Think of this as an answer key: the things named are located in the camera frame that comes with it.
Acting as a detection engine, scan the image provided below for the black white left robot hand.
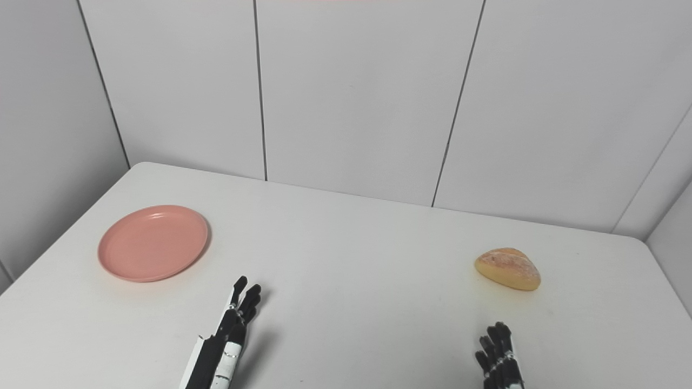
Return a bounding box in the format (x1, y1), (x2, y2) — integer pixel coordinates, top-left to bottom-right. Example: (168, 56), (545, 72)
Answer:
(180, 276), (262, 389)

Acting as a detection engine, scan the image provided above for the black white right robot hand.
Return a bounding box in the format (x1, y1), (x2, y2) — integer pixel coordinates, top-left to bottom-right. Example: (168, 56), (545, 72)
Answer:
(475, 322), (525, 389)

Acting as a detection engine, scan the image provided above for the golden brown bread roll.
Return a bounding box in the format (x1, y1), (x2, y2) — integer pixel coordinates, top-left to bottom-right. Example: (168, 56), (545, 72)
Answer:
(474, 247), (542, 292)

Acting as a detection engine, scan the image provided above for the pink round plate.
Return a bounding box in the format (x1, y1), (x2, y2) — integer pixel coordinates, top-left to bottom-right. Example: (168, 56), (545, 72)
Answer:
(97, 205), (209, 283)

